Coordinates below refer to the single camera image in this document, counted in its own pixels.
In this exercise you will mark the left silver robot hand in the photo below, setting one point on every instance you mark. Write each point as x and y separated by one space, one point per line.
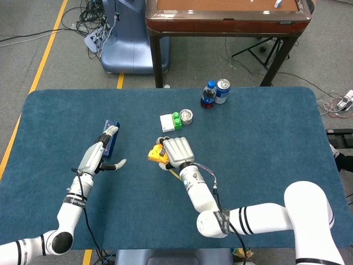
91 158

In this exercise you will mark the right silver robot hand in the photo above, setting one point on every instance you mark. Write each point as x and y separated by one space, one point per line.
177 151

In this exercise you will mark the yellow tape measure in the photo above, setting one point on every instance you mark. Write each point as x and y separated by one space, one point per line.
154 154

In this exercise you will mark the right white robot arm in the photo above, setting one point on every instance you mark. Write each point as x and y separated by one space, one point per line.
262 218

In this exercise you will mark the dark blue rectangular box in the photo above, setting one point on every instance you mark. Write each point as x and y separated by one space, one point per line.
113 146

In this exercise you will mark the green toy brick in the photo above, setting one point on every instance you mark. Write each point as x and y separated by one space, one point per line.
177 122

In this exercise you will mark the small white box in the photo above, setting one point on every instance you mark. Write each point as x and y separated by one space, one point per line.
166 123

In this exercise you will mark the clear round jar of pins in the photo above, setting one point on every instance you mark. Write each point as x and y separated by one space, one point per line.
186 116

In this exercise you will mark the Pepsi cola plastic bottle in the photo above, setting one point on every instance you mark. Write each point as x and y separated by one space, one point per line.
208 96

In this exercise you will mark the blue felt table cover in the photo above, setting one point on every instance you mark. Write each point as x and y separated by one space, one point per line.
248 151

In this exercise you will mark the blue soda can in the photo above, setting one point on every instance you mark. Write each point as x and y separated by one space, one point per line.
222 94

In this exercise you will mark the blue-grey robot torso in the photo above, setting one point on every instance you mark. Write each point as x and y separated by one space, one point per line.
171 256

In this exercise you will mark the white floor socket board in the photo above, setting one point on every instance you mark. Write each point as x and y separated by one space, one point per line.
93 40

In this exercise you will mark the black tripod stand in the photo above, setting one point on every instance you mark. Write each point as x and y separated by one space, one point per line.
259 55

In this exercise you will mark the brown mahjong table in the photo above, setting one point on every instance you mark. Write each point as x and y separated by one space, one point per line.
226 22

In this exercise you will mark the black equipment case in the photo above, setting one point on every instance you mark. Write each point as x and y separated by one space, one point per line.
342 138

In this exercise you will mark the white power strip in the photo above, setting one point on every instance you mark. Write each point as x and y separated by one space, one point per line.
344 102

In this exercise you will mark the single blue white mahjong tile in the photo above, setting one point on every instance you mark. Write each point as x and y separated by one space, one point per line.
278 3

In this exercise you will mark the blue-grey machine pedestal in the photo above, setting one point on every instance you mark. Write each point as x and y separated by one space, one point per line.
129 49

